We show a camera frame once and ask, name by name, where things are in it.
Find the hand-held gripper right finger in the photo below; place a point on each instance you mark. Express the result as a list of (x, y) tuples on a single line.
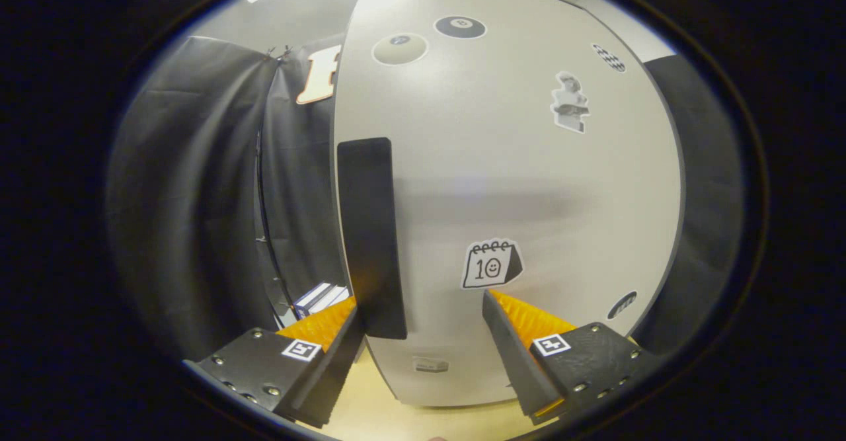
[(515, 361)]

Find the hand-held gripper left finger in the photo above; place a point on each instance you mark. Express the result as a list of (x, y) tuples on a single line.
[(330, 375)]

